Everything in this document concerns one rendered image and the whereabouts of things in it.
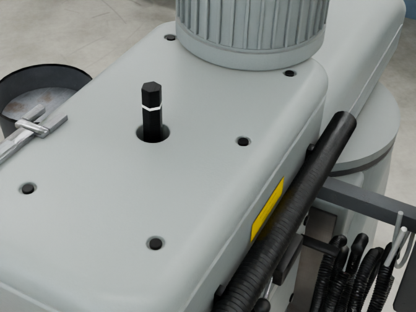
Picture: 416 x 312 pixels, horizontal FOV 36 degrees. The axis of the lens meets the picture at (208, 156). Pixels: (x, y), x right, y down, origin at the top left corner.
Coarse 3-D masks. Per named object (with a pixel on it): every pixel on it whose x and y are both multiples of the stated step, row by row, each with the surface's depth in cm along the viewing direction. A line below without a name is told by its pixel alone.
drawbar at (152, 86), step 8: (144, 88) 65; (152, 88) 65; (160, 88) 65; (144, 96) 65; (152, 96) 64; (160, 96) 65; (144, 104) 66; (152, 104) 65; (160, 104) 66; (144, 112) 66; (152, 112) 66; (160, 112) 66; (144, 120) 67; (152, 120) 66; (160, 120) 67; (144, 128) 68; (152, 128) 67; (160, 128) 68; (144, 136) 68; (152, 136) 68; (160, 136) 68
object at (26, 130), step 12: (36, 108) 70; (24, 120) 68; (60, 120) 69; (24, 132) 67; (36, 132) 67; (48, 132) 67; (0, 144) 65; (12, 144) 65; (24, 144) 66; (0, 156) 64
